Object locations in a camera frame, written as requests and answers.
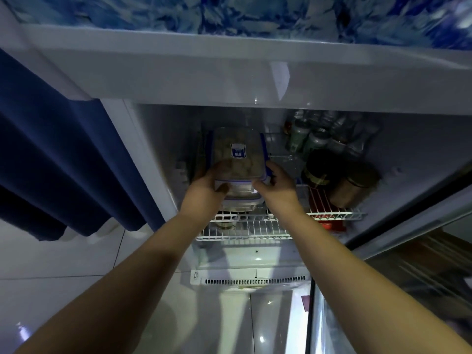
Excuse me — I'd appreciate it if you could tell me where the dark glass jar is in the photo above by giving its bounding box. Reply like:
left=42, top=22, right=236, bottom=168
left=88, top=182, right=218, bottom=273
left=302, top=150, right=344, bottom=191

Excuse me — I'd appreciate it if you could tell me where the clear blue-clipped plastic container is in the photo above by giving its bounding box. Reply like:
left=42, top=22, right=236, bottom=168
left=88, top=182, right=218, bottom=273
left=206, top=127, right=269, bottom=182
left=214, top=178, right=265, bottom=213

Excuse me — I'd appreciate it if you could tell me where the person's left hand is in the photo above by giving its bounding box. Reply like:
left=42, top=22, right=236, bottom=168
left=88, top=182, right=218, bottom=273
left=179, top=160, right=232, bottom=226

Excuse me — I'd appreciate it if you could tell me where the person's left forearm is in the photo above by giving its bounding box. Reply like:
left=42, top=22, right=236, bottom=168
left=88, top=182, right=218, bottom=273
left=14, top=212, right=215, bottom=354

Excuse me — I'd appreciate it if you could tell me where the group of cans and jars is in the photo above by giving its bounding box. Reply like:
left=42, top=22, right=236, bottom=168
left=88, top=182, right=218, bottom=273
left=295, top=108, right=381, bottom=160

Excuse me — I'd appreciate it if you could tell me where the gold round tin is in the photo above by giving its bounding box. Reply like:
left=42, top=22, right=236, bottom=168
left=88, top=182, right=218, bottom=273
left=330, top=164, right=381, bottom=209

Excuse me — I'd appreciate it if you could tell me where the glass refrigerator door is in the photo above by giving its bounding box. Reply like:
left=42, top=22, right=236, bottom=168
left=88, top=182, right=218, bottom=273
left=306, top=178, right=472, bottom=354

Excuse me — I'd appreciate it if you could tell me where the green drink can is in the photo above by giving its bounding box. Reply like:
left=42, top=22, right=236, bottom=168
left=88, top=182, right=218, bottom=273
left=302, top=128, right=331, bottom=162
left=287, top=119, right=313, bottom=154

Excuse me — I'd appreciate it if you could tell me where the white display refrigerator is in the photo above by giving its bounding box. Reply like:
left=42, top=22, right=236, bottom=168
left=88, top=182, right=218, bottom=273
left=0, top=0, right=472, bottom=296

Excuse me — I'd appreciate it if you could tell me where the person's right hand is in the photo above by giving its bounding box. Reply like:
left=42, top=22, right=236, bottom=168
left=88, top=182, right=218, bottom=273
left=252, top=160, right=306, bottom=219

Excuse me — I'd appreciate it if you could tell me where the pile of pale food cubes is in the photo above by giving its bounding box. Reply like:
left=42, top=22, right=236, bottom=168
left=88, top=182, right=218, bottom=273
left=215, top=134, right=262, bottom=178

